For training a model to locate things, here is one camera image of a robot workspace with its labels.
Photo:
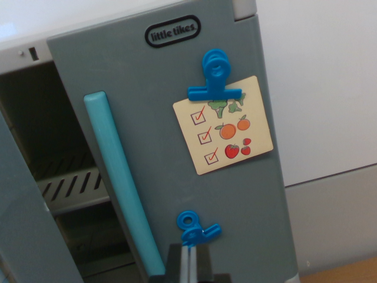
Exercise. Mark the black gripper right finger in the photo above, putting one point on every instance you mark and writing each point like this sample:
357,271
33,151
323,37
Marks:
203,265

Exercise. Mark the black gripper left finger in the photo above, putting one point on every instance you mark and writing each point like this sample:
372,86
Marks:
174,265

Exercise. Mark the cream grocery checklist card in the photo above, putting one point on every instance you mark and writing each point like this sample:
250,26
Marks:
259,100

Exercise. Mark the light grey toy fridge cabinet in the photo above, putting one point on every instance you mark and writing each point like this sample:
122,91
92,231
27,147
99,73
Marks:
11,60

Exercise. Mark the large blue plastic clip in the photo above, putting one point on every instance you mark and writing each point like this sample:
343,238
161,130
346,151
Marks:
212,88

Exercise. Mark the grey slotted fridge shelf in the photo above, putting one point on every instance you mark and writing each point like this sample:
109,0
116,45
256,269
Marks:
73,203

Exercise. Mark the small blue plastic clip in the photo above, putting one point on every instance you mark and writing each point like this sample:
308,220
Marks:
191,233

